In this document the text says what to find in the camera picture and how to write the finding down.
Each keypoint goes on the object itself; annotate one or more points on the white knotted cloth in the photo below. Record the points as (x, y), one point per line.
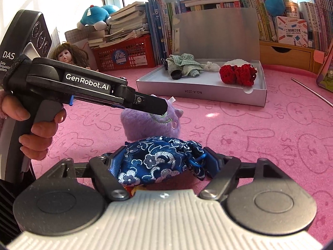
(212, 67)

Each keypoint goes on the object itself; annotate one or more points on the brown haired doll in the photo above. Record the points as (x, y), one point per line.
(71, 54)

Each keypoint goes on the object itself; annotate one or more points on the red crochet scrunchie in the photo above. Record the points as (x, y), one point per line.
(243, 75)

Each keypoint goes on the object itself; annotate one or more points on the white label printer box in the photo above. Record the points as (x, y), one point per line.
(291, 31)

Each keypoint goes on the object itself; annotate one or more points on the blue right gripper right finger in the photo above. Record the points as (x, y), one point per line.
(212, 162)

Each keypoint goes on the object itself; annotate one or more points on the red plastic basket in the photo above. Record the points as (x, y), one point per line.
(130, 54)

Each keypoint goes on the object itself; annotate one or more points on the pink tabletop mat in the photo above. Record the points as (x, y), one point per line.
(293, 130)

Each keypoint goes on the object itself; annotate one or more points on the row of upright books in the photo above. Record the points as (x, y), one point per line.
(318, 14)

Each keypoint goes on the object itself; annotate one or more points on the green checkered cloth bundle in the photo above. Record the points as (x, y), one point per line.
(186, 63)

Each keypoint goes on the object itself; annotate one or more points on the blue round plush ball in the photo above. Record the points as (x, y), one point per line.
(275, 7)

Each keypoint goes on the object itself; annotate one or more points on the thin metal rod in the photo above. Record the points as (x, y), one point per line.
(313, 92)

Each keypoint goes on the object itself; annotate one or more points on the wooden drawer organizer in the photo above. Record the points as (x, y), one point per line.
(273, 53)

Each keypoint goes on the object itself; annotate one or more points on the silver open storage box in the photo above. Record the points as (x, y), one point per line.
(218, 36)

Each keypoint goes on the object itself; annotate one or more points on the purple fuzzy monster plush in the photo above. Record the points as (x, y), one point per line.
(140, 125)

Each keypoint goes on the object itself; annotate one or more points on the row of blue books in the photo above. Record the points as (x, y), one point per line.
(160, 15)

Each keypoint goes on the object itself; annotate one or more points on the pink cardboard toy house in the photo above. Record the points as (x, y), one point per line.
(324, 78)

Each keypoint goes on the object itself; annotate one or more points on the stack of paper books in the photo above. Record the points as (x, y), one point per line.
(126, 23)

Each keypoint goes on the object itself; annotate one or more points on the blue floral brocade pouch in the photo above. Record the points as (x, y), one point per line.
(156, 159)

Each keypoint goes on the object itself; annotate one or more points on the blue Doraemon plush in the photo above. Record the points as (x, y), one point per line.
(98, 17)

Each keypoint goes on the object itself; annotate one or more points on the person's left hand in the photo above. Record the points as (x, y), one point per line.
(35, 145)

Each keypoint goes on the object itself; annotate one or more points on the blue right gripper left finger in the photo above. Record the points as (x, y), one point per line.
(115, 160)

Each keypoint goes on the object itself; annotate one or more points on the white fluffy scrunchie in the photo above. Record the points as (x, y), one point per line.
(238, 63)

